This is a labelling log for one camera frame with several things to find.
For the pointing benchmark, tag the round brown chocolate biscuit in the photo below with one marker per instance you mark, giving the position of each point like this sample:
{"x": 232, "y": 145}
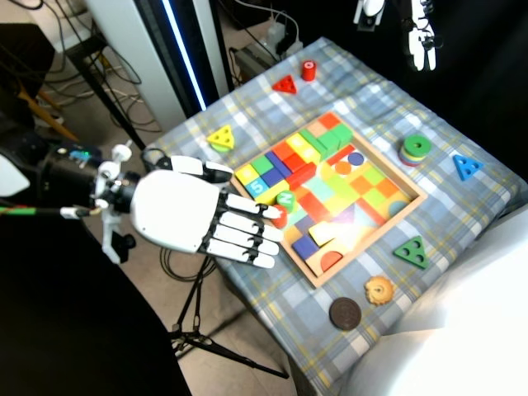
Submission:
{"x": 345, "y": 313}

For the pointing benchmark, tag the black equipment case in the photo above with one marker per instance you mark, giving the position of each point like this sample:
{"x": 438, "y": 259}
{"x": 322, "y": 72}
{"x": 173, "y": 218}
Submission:
{"x": 20, "y": 62}

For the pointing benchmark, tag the black tripod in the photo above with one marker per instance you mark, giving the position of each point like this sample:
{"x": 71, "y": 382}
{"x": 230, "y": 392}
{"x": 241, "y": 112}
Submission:
{"x": 185, "y": 335}

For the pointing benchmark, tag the green cylinder block letter N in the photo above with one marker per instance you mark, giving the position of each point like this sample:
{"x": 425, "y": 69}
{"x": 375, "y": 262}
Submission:
{"x": 285, "y": 200}

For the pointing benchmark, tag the wooden tray with printed pattern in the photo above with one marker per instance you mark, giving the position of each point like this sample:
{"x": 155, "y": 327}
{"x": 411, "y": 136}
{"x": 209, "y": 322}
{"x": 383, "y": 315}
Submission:
{"x": 414, "y": 200}

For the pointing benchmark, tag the blue plaid table cloth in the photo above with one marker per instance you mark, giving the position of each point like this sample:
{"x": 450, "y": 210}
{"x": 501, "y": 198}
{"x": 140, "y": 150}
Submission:
{"x": 371, "y": 82}

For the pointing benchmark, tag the red cylinder block plus sign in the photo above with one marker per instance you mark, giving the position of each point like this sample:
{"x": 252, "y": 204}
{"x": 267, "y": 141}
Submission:
{"x": 280, "y": 219}

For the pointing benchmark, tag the yellow triangle block three holes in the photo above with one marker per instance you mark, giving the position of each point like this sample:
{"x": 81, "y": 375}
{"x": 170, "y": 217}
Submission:
{"x": 222, "y": 138}

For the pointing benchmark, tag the green triangle block three holes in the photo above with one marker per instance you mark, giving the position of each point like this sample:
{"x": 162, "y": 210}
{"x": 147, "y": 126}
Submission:
{"x": 412, "y": 252}

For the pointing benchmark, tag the tan flower-shaped biscuit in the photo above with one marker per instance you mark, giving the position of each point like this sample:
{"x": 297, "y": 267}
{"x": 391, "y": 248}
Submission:
{"x": 378, "y": 290}

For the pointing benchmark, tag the blue triangle block three holes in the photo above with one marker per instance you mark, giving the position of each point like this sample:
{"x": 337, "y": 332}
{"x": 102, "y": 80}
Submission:
{"x": 466, "y": 167}

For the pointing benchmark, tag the black fabric screen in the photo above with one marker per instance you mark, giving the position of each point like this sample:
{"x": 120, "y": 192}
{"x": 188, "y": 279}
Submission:
{"x": 474, "y": 82}

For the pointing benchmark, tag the white power strip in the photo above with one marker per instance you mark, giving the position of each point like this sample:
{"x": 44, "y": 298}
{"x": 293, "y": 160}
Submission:
{"x": 276, "y": 35}

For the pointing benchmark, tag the yellow cube block number 5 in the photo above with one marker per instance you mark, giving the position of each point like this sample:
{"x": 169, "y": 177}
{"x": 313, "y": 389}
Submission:
{"x": 321, "y": 235}

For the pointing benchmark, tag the red round disc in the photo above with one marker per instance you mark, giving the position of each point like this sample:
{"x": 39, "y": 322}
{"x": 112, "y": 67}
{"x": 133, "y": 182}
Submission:
{"x": 308, "y": 71}

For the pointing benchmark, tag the red triangle block three holes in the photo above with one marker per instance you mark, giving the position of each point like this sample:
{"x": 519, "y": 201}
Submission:
{"x": 284, "y": 86}

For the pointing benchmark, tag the white column with blue light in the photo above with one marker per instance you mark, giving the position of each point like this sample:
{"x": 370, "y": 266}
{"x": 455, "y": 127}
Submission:
{"x": 136, "y": 49}

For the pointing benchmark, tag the dark blue cube block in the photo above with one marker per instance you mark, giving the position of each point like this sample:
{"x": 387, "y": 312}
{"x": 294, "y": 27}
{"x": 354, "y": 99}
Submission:
{"x": 305, "y": 247}

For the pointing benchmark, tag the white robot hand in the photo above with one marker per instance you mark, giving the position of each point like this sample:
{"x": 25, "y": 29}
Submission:
{"x": 418, "y": 41}
{"x": 173, "y": 210}

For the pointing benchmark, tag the black metal stand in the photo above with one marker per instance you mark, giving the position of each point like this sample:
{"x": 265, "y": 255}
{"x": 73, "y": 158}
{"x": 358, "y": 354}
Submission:
{"x": 125, "y": 123}

